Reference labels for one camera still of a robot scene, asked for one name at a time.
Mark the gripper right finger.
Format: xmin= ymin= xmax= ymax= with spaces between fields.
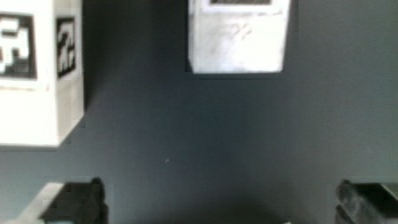
xmin=335 ymin=180 xmax=398 ymax=224

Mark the white table leg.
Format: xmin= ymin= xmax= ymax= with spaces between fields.
xmin=189 ymin=0 xmax=292 ymax=74
xmin=0 ymin=0 xmax=84 ymax=147

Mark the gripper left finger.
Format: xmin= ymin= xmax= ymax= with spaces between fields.
xmin=11 ymin=177 xmax=111 ymax=224

